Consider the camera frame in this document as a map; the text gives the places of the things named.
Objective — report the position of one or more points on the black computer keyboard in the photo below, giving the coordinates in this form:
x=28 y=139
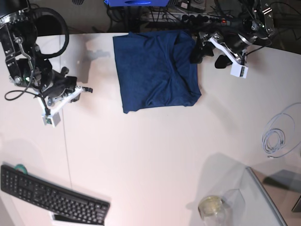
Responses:
x=68 y=204

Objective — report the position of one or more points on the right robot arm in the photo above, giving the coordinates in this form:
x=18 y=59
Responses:
x=28 y=67

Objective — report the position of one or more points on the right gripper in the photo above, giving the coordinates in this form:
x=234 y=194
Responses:
x=55 y=84

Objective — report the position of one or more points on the blue box with hole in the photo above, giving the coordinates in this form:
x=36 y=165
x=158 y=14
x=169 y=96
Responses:
x=125 y=3

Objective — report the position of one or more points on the green tape roll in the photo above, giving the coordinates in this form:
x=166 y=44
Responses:
x=21 y=168

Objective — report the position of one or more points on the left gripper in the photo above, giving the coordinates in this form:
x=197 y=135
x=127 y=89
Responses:
x=236 y=43

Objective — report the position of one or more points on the dark blue t-shirt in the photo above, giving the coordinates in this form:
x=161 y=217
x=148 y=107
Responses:
x=154 y=70

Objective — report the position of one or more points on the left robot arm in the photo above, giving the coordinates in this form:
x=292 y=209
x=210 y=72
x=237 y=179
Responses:
x=255 y=19

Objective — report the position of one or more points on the clear glass jar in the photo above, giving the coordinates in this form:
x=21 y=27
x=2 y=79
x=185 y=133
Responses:
x=213 y=211

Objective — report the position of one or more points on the white power strip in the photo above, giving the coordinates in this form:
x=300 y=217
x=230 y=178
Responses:
x=169 y=17

